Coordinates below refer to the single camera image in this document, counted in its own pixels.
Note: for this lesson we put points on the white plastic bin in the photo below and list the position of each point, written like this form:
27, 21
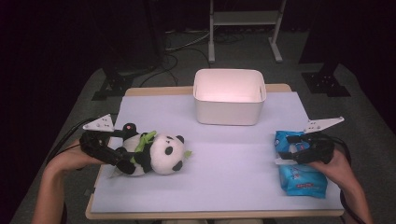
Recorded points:
229, 109

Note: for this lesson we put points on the blue wet wipe packet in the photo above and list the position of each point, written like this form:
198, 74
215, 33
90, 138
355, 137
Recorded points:
303, 183

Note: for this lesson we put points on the panda plush toy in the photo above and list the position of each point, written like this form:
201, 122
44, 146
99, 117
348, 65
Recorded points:
165, 155

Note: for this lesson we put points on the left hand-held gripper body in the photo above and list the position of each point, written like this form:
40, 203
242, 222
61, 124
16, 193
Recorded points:
96, 140

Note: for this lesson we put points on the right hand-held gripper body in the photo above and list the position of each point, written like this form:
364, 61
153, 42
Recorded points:
317, 149

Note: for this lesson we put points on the person's right hand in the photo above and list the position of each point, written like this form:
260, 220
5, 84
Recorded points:
339, 168

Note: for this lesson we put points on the black stand with splayed base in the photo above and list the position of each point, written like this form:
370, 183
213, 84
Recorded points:
116, 84

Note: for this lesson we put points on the black stand with flat base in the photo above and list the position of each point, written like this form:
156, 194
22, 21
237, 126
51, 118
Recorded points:
325, 82

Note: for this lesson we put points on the person's left hand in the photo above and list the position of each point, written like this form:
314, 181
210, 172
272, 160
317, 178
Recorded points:
73, 157

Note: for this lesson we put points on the pale lilac table mat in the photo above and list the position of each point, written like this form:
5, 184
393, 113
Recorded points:
224, 174

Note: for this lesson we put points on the white metal stand frame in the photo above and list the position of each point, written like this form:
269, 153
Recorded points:
246, 18

